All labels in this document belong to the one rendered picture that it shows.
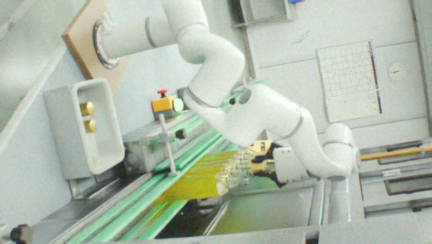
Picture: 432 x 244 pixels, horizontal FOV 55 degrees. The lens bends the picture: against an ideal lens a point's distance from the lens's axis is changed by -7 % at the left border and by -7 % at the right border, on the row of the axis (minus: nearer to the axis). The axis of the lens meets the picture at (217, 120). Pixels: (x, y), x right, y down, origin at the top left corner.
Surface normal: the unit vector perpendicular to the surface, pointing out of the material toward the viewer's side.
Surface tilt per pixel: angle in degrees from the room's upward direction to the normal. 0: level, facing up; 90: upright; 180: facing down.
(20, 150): 0
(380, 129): 90
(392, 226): 90
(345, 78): 90
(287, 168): 108
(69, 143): 90
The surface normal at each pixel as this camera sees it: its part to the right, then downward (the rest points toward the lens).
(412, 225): -0.20, -0.97
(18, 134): 0.95, -0.15
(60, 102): -0.26, 0.19
